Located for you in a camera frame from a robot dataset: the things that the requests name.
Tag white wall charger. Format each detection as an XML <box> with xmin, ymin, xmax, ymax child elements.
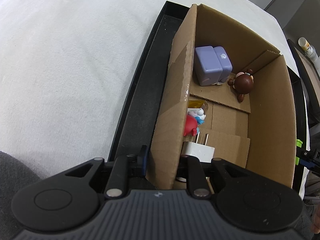
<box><xmin>181</xmin><ymin>133</ymin><xmax>215</xmax><ymax>163</ymax></box>

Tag green hexagonal container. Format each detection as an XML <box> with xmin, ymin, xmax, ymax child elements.
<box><xmin>295</xmin><ymin>139</ymin><xmax>303</xmax><ymax>166</ymax></box>

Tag person's right hand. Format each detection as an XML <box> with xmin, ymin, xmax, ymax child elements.
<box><xmin>310</xmin><ymin>204</ymin><xmax>320</xmax><ymax>236</ymax></box>

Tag red blue figurine with mug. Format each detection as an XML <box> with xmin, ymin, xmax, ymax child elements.
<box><xmin>183</xmin><ymin>99</ymin><xmax>208</xmax><ymax>137</ymax></box>

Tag brown cardboard box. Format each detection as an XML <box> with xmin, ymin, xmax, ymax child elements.
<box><xmin>147</xmin><ymin>4</ymin><xmax>297</xmax><ymax>189</ymax></box>

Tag brown bear figurine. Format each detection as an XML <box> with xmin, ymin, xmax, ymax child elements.
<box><xmin>227</xmin><ymin>69</ymin><xmax>254</xmax><ymax>103</ymax></box>

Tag stacked paper cups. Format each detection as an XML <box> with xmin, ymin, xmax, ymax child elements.
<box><xmin>298</xmin><ymin>37</ymin><xmax>319</xmax><ymax>63</ymax></box>

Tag purple cube figurine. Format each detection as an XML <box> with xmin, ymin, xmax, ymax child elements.
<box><xmin>194</xmin><ymin>46</ymin><xmax>233</xmax><ymax>86</ymax></box>

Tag black side table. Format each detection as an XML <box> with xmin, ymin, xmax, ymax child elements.
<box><xmin>286</xmin><ymin>38</ymin><xmax>320</xmax><ymax>128</ymax></box>

